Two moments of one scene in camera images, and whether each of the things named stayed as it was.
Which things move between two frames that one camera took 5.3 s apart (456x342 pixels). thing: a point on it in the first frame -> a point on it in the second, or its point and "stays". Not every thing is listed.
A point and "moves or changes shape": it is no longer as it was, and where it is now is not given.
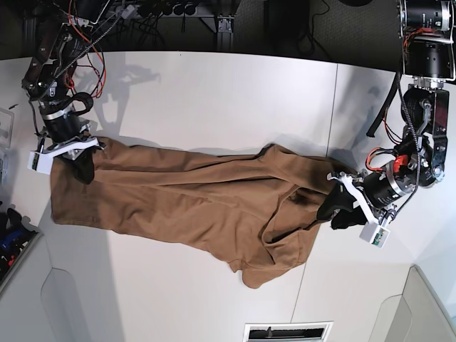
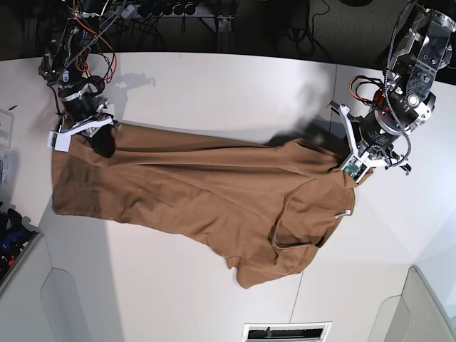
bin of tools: x=17 y=239 stays
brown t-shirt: x=251 y=212 moves or changes shape
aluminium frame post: x=225 y=35 stays
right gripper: x=378 y=192 -> x=373 y=137
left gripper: x=65 y=134 -> x=83 y=114
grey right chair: x=417 y=315 stays
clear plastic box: x=6 y=123 stays
